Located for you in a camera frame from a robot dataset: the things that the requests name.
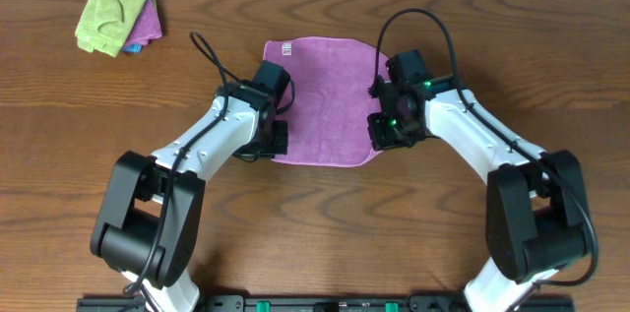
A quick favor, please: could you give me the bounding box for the green folded cloth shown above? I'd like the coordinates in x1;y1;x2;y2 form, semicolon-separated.
75;0;147;57

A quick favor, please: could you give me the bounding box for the purple microfiber cloth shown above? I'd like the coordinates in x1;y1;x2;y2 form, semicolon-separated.
263;36;387;167

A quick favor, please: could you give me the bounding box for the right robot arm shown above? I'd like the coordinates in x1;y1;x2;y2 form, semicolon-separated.
368;50;596;311

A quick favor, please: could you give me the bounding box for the blue folded cloth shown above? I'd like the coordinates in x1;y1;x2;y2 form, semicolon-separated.
121;0;156;54

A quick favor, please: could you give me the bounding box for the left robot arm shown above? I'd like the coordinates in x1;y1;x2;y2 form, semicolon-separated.
90;61;294;311

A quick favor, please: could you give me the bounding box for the purple folded cloth in stack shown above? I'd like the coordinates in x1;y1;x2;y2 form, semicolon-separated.
87;0;163;49

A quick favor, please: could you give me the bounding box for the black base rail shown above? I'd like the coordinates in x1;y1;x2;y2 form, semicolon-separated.
76;294;576;312

